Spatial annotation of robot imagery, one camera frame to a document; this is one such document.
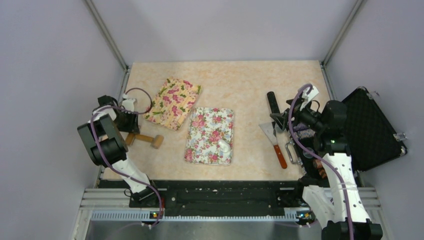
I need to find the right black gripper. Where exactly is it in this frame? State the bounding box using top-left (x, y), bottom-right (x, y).
top-left (270, 96), bottom-right (326, 132)

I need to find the wooden double-ended rolling pin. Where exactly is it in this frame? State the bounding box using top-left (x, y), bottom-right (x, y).
top-left (125, 133), bottom-right (164, 149)

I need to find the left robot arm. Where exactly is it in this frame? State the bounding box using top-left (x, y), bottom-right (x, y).
top-left (77, 95), bottom-right (164, 208)

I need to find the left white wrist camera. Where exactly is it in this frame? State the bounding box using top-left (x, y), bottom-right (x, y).
top-left (120, 93), bottom-right (138, 112)

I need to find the white dough piece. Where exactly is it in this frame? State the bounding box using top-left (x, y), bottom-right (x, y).
top-left (218, 139), bottom-right (231, 153)

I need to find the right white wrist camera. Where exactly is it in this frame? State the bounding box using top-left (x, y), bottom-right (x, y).
top-left (300, 83), bottom-right (320, 103)

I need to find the metal scraper with red handle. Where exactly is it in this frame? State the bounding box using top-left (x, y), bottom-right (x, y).
top-left (259, 122), bottom-right (288, 169)

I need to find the open black poker chip case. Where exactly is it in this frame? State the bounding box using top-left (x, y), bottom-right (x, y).
top-left (293, 87), bottom-right (408, 172)

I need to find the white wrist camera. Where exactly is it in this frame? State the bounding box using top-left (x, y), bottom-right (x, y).
top-left (120, 93), bottom-right (138, 112)
top-left (300, 83), bottom-right (320, 103)

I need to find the black ridged rolling stick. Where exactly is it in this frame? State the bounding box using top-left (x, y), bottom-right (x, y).
top-left (266, 91), bottom-right (281, 117)

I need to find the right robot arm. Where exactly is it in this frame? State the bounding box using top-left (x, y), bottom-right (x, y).
top-left (268, 99), bottom-right (384, 240)

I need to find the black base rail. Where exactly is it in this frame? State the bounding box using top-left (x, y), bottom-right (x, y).
top-left (80, 180), bottom-right (312, 222)

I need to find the yellow floral cloth pad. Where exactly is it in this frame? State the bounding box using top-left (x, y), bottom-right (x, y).
top-left (144, 77), bottom-right (203, 131)

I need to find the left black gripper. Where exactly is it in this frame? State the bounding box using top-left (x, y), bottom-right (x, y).
top-left (113, 110), bottom-right (139, 134)

